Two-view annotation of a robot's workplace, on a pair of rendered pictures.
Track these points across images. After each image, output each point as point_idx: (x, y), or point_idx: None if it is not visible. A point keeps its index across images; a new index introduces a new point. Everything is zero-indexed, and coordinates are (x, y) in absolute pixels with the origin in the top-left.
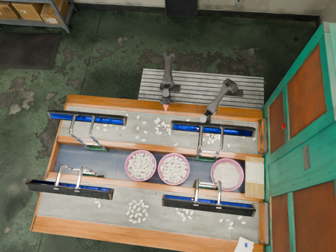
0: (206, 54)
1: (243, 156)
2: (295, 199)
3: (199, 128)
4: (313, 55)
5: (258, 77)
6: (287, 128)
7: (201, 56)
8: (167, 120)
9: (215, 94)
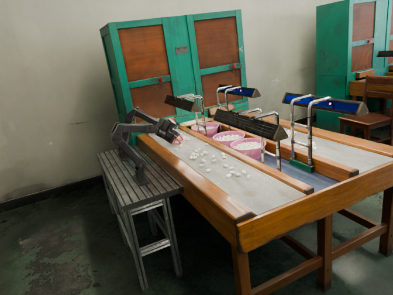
0: (33, 276)
1: (184, 127)
2: (202, 65)
3: (187, 98)
4: (123, 38)
5: (98, 154)
6: (161, 76)
7: (36, 279)
8: (186, 155)
9: (131, 161)
